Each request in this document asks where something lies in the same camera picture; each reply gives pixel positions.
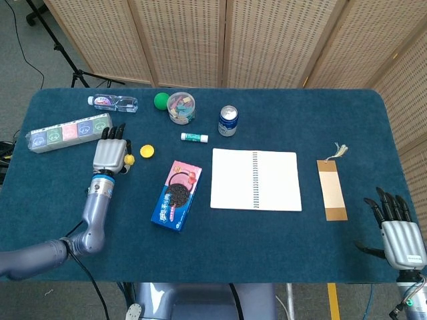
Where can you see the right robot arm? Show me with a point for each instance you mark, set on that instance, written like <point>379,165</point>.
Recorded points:
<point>412,293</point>

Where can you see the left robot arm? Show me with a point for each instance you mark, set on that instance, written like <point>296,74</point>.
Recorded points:
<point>90,216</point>

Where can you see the brown bookmark with tassel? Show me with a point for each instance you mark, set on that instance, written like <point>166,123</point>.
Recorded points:
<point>331,186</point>

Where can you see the clear plastic water bottle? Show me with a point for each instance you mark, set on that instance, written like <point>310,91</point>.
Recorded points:
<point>113,103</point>

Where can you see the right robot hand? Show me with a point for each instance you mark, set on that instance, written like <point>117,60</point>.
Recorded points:
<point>398,240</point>

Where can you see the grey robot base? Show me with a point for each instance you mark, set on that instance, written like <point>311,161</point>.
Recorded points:
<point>200,301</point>

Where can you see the small yellow toy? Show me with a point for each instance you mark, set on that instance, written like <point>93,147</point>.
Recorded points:
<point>129,159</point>

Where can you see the blue white drink can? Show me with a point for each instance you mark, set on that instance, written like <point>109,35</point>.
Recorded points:
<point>228,121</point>

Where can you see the blue table mat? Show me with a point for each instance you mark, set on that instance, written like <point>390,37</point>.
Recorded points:
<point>233,240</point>

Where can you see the open white spiral notebook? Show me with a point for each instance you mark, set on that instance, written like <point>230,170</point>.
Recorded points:
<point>255,179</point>

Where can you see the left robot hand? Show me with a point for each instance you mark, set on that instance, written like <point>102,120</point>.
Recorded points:
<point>110,153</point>

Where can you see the yellow round cap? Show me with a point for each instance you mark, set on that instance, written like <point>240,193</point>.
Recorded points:
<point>147,151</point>

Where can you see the green white glue stick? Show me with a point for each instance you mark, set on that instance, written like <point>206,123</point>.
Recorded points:
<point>194,137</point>

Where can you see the blue pink cookie box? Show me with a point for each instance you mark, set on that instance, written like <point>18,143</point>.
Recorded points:
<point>177,196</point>

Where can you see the black tripod stand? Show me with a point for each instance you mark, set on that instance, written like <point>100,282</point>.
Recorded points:
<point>63,50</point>

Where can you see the green ball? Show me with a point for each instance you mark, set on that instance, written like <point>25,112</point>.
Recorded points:
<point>161,100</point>

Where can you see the wooden woven folding screen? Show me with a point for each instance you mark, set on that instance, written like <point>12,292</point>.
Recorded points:
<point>233,40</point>

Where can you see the long box of coloured cubes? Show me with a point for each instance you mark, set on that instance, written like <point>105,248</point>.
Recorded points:
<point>66,133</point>

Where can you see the clear jar of colourful clips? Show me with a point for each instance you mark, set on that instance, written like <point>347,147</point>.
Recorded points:
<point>181,108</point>

